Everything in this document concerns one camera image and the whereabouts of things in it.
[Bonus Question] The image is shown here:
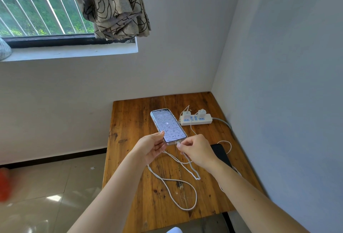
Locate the person's right hand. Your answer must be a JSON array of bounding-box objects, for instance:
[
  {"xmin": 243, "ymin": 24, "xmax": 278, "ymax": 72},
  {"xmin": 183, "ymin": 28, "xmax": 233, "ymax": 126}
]
[{"xmin": 176, "ymin": 134, "xmax": 222, "ymax": 172}]

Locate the person's left hand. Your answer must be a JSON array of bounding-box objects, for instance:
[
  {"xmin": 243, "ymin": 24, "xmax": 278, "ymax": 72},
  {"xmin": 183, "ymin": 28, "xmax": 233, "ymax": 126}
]
[{"xmin": 131, "ymin": 132, "xmax": 168, "ymax": 166}]

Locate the smartphone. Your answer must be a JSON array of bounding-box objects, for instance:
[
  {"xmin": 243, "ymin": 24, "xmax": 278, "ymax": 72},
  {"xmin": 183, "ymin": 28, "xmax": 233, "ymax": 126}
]
[{"xmin": 150, "ymin": 109, "xmax": 188, "ymax": 146}]

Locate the white charging cable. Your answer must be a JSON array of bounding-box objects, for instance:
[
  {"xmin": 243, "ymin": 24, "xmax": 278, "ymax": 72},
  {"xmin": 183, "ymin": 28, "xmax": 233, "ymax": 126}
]
[
  {"xmin": 179, "ymin": 105, "xmax": 242, "ymax": 192},
  {"xmin": 146, "ymin": 141, "xmax": 201, "ymax": 211}
]

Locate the person's left forearm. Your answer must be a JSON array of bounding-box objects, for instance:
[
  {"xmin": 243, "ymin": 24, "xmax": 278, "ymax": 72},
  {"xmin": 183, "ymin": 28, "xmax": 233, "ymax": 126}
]
[{"xmin": 67, "ymin": 151, "xmax": 148, "ymax": 233}]

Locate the person's right forearm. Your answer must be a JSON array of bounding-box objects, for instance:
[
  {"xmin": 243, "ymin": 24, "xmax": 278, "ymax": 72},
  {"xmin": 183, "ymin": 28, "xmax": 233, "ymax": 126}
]
[{"xmin": 211, "ymin": 158, "xmax": 311, "ymax": 233}]

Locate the white power strip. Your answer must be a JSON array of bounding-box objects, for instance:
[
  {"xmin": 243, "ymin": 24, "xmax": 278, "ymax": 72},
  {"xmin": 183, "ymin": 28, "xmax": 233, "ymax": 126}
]
[{"xmin": 179, "ymin": 115, "xmax": 213, "ymax": 127}]

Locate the black phone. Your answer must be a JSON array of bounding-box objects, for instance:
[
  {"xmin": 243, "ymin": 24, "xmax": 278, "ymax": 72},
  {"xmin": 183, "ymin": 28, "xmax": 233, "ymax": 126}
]
[{"xmin": 210, "ymin": 143, "xmax": 234, "ymax": 172}]

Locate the black baseboard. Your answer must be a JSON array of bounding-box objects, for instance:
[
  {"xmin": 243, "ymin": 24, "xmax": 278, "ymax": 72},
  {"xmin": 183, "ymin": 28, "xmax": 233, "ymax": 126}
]
[{"xmin": 0, "ymin": 148, "xmax": 108, "ymax": 170}]

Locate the white window sill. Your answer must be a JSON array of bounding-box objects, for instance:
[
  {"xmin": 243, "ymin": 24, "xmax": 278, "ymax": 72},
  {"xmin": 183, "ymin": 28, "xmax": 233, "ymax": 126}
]
[{"xmin": 0, "ymin": 43, "xmax": 139, "ymax": 62}]

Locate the beige leaf-patterned curtain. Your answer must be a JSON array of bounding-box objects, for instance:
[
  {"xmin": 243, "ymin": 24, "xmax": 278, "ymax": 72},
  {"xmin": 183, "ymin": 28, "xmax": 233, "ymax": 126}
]
[{"xmin": 36, "ymin": 0, "xmax": 151, "ymax": 40}]

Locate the red blurred object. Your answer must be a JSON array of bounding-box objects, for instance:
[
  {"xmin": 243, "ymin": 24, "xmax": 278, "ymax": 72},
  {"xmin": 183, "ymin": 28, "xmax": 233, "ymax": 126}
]
[{"xmin": 0, "ymin": 168, "xmax": 13, "ymax": 203}]

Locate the white window railing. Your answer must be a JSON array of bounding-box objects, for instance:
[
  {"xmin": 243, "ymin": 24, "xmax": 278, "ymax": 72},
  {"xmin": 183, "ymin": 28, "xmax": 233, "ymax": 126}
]
[{"xmin": 0, "ymin": 0, "xmax": 96, "ymax": 38}]

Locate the grey cloth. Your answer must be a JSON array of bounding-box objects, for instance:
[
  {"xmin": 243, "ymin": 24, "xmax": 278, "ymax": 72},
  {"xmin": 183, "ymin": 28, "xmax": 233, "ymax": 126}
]
[{"xmin": 0, "ymin": 37, "xmax": 13, "ymax": 61}]

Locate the grey power strip cord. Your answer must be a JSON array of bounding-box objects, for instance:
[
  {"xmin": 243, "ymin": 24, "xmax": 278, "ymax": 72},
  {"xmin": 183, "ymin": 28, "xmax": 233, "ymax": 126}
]
[{"xmin": 212, "ymin": 118, "xmax": 232, "ymax": 132}]

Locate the black window frame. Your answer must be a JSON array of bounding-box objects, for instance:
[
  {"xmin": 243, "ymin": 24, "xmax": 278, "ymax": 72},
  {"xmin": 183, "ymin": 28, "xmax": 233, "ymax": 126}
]
[{"xmin": 0, "ymin": 34, "xmax": 137, "ymax": 49}]

